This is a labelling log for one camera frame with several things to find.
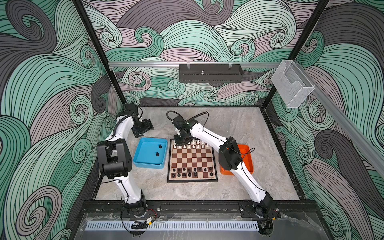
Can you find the clear plastic wall bin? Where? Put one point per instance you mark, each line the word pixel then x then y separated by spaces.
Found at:
pixel 292 83

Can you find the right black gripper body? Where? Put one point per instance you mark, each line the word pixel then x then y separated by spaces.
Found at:
pixel 181 139

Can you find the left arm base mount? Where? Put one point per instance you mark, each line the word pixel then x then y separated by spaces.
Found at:
pixel 137 211

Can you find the black perforated wall shelf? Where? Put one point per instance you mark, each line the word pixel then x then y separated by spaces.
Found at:
pixel 215 74

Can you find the blue plastic tray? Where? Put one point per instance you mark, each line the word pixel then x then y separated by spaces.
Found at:
pixel 151 153

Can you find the aluminium rail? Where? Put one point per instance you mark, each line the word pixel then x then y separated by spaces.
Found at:
pixel 153 64

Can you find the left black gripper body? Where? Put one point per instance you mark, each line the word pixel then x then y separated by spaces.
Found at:
pixel 141 127

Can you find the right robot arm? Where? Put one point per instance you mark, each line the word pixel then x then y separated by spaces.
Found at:
pixel 230 157

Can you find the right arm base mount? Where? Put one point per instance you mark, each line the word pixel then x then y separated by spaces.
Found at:
pixel 260 211

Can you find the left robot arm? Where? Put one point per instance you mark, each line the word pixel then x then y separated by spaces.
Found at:
pixel 115 159

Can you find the folding chess board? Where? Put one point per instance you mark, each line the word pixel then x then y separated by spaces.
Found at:
pixel 193 162

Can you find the white slotted cable duct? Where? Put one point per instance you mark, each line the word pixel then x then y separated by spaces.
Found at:
pixel 175 226

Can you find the orange plastic tray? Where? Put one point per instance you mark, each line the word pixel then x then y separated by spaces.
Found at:
pixel 247 158

